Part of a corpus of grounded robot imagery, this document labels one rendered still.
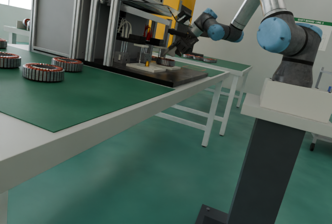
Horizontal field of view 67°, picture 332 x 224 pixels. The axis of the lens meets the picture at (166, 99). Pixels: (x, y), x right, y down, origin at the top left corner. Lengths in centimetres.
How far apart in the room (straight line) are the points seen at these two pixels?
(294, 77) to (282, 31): 20
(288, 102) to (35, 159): 86
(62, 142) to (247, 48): 616
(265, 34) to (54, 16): 92
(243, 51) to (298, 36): 547
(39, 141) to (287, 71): 91
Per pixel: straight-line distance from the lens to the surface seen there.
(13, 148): 41
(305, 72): 110
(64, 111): 56
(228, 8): 662
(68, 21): 126
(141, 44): 126
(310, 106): 105
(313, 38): 111
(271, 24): 100
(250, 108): 100
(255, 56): 646
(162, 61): 143
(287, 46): 100
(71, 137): 47
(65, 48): 127
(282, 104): 104
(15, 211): 151
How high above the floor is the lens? 93
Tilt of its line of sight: 14 degrees down
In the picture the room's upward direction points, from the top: 11 degrees clockwise
